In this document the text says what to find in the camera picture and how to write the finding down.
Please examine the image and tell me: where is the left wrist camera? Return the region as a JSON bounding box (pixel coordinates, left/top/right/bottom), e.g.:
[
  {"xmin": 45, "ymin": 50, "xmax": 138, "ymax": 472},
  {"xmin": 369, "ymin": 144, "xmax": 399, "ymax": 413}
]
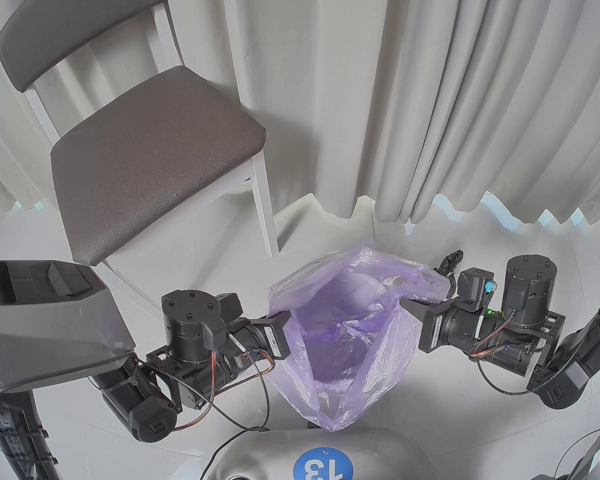
[{"xmin": 214, "ymin": 292, "xmax": 243, "ymax": 326}]

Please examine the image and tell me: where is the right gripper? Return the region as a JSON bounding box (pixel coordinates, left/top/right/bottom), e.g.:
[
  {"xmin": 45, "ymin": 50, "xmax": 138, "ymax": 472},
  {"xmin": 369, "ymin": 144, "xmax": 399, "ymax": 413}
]
[{"xmin": 402, "ymin": 298, "xmax": 485, "ymax": 354}]

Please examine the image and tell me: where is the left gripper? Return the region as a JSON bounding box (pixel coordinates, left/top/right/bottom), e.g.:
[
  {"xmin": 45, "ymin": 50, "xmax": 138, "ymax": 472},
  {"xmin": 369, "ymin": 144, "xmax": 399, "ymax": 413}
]
[{"xmin": 235, "ymin": 314, "xmax": 290, "ymax": 364}]

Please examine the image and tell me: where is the black cable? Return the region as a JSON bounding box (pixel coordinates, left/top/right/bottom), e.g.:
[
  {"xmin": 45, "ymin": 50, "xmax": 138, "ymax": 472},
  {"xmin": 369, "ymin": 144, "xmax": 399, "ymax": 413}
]
[
  {"xmin": 202, "ymin": 427, "xmax": 270, "ymax": 480},
  {"xmin": 477, "ymin": 360, "xmax": 548, "ymax": 397},
  {"xmin": 200, "ymin": 353, "xmax": 273, "ymax": 431}
]

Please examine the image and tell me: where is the purple plastic bag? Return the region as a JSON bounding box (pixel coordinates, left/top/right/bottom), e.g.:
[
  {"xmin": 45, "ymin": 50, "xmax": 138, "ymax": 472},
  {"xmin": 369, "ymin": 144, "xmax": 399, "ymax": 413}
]
[{"xmin": 267, "ymin": 245, "xmax": 454, "ymax": 432}]

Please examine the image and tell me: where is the grey padded white chair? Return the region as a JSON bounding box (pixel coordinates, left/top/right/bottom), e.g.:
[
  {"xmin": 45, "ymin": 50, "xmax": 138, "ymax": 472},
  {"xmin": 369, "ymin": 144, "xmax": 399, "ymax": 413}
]
[{"xmin": 0, "ymin": 0, "xmax": 280, "ymax": 314}]

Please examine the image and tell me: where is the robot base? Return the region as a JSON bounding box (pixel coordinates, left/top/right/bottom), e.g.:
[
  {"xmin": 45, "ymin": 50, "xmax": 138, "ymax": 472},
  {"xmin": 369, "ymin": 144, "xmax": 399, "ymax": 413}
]
[{"xmin": 207, "ymin": 425, "xmax": 431, "ymax": 480}]

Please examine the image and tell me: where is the white curtain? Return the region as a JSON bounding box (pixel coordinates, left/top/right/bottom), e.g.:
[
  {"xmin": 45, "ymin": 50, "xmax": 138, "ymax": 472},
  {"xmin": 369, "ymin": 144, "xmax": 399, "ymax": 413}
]
[
  {"xmin": 0, "ymin": 0, "xmax": 378, "ymax": 219},
  {"xmin": 372, "ymin": 0, "xmax": 600, "ymax": 230}
]

